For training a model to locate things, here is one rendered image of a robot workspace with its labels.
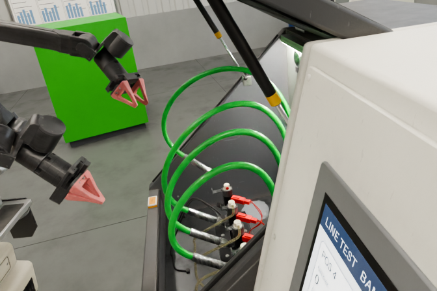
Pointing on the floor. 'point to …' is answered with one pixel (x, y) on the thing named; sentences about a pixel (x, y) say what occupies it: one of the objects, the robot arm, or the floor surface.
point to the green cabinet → (89, 86)
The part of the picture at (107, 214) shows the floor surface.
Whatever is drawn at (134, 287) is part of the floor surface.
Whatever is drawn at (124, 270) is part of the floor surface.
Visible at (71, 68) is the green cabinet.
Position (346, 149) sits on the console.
